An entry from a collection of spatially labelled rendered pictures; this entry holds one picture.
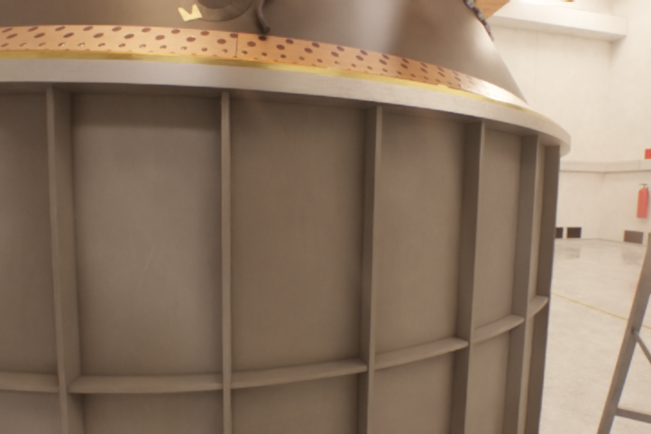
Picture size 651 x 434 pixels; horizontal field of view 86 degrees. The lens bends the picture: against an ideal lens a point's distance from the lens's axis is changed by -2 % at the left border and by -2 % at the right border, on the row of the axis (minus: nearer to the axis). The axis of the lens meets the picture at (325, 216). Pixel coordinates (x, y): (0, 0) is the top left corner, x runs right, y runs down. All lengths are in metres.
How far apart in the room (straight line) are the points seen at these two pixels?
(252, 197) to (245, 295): 0.13
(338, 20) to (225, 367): 0.51
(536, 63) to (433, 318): 8.15
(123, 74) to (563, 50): 8.90
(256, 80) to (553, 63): 8.55
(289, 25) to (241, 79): 0.16
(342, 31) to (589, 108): 8.84
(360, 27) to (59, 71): 0.40
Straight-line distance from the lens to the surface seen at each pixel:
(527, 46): 8.57
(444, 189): 0.59
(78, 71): 0.48
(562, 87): 8.92
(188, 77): 0.44
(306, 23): 0.59
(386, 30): 0.65
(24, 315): 0.60
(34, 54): 0.53
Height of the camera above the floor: 1.03
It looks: 4 degrees down
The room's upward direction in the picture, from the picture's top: 1 degrees clockwise
